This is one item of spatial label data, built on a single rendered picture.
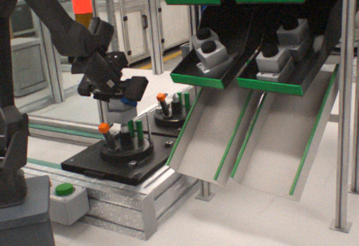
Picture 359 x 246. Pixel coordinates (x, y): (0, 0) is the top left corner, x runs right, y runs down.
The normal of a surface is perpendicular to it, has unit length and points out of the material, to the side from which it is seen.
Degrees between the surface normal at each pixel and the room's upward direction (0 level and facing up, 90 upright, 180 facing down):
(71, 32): 68
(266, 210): 0
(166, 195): 90
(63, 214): 90
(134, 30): 90
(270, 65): 115
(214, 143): 45
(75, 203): 90
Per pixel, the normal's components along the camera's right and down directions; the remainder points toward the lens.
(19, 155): 0.93, 0.04
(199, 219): -0.07, -0.95
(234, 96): -0.51, -0.46
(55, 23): -0.22, 0.87
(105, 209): -0.51, 0.31
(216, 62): 0.36, 0.47
